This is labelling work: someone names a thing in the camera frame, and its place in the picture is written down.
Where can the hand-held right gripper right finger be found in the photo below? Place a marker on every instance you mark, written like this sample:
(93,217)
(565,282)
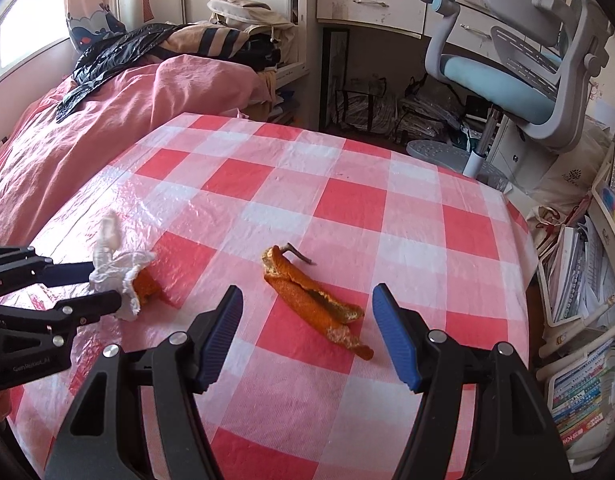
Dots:
(395,340)

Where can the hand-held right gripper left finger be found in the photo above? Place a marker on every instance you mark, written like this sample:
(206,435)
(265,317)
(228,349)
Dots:
(220,340)

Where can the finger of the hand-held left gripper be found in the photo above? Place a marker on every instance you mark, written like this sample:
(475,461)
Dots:
(95,306)
(72,272)

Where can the white tissue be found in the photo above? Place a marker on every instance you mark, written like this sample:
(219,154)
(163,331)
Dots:
(112,275)

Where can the short orange peel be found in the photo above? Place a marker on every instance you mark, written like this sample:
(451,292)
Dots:
(147,287)

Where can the long orange peel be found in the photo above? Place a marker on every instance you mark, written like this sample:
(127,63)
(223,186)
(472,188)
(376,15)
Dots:
(297,290)

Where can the small dark twig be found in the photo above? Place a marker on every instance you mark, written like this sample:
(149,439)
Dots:
(300,256)

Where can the red checked tablecloth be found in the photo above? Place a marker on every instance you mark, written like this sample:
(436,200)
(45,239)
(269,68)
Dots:
(347,200)

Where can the pink blanket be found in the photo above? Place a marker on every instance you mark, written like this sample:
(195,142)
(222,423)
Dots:
(112,110)

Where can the pile of papers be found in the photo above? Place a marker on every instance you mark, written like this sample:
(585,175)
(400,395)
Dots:
(577,275)

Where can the row of colourful books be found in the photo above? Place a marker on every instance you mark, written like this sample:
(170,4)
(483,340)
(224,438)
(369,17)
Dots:
(582,400)

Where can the black plastic bag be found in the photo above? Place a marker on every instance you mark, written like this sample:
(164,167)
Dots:
(107,55)

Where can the clear storage bag black trim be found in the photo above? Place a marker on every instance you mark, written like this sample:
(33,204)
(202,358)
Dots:
(430,112)
(362,107)

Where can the beige tote bag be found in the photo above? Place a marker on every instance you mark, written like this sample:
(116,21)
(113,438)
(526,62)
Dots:
(570,170)

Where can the white book rack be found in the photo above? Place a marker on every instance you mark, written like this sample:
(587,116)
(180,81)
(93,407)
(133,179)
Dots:
(600,200)

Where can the striped peach cushion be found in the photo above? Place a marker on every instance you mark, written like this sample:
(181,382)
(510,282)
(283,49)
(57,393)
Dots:
(212,40)

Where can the grey and blue office chair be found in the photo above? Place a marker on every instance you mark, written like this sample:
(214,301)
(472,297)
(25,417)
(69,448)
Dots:
(487,80)

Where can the dark folded clothes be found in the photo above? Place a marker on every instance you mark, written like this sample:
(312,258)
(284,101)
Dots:
(260,52)

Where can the beige backpack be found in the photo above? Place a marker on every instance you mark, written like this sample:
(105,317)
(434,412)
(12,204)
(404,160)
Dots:
(247,15)

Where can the white desk with drawers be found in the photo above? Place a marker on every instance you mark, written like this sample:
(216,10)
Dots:
(367,5)

